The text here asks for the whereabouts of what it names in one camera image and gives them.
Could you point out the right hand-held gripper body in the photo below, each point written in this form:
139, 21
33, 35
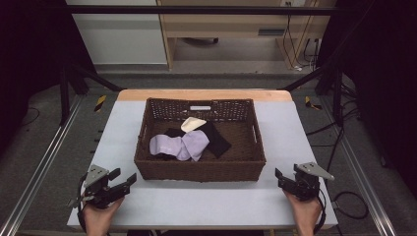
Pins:
306, 185

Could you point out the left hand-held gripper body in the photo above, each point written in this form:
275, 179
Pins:
95, 191

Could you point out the person's left hand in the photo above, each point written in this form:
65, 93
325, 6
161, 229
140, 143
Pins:
98, 219

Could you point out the person's right hand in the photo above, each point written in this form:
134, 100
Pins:
306, 214

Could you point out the light purple sock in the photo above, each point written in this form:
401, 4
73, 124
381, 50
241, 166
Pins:
164, 146
196, 141

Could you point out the black sock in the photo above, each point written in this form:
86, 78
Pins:
216, 141
173, 132

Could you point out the light grey table mat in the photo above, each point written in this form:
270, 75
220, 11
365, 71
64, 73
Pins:
196, 203

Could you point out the brown wicker basket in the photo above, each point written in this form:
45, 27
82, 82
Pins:
203, 172

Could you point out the black metal stand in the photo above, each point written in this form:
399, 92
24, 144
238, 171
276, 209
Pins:
337, 95
64, 98

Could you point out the cream sock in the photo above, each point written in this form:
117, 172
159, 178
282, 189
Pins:
192, 124

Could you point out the wooden table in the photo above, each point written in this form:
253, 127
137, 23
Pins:
203, 95

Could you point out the black curtain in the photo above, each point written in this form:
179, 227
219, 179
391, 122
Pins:
383, 82
29, 49

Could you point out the white cabinet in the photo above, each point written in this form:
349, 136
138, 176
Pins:
121, 39

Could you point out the wooden desk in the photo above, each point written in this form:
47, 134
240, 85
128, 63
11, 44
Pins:
229, 23

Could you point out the aluminium rail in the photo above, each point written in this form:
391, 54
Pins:
39, 173
370, 196

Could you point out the black horizontal frame bar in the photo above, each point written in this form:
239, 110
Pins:
196, 10

